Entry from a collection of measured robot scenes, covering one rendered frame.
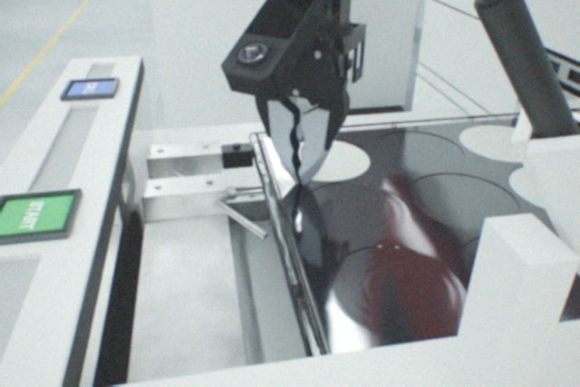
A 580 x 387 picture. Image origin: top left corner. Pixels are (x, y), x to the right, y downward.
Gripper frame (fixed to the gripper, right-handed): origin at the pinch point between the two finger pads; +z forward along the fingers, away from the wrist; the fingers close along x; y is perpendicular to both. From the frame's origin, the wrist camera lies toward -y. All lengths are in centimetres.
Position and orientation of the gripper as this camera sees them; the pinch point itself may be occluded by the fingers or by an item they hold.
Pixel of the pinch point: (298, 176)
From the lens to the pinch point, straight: 50.2
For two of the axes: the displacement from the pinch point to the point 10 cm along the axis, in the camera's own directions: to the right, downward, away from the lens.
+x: -8.9, -2.2, 3.9
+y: 4.5, -4.4, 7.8
